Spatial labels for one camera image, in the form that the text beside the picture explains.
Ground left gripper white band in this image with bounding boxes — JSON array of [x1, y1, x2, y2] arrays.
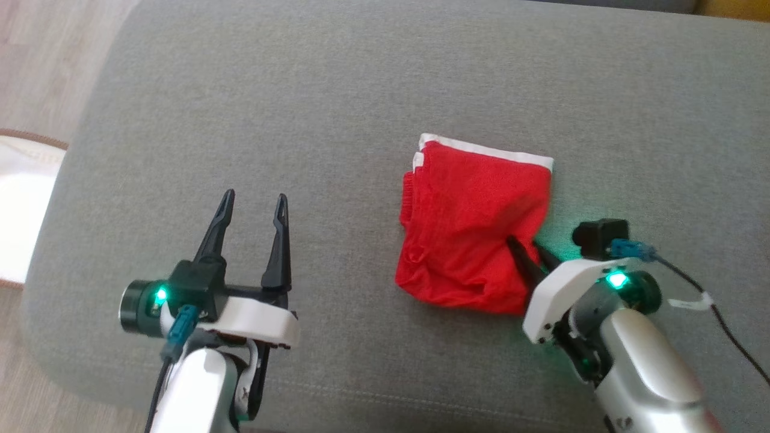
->
[[192, 189, 300, 350]]

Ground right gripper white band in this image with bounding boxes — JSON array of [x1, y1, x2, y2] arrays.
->
[[507, 236, 627, 345]]

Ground red shorts with white band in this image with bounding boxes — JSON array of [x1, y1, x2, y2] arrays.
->
[[394, 132, 555, 317]]

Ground large grey fabric ottoman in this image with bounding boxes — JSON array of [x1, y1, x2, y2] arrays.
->
[[21, 0, 770, 433]]

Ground white laundry basket brown rim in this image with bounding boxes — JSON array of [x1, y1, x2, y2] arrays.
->
[[0, 128, 69, 289]]

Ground yellow sofa back cushion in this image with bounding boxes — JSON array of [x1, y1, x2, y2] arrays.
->
[[697, 0, 770, 22]]

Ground right camera cable blue plug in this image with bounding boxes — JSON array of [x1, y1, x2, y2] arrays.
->
[[609, 239, 770, 385]]

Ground camera cable blue plug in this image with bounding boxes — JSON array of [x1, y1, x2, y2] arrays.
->
[[609, 239, 770, 385], [144, 305, 200, 433]]

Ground left camera cable blue plug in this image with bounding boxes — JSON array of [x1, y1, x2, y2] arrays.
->
[[144, 305, 200, 433]]

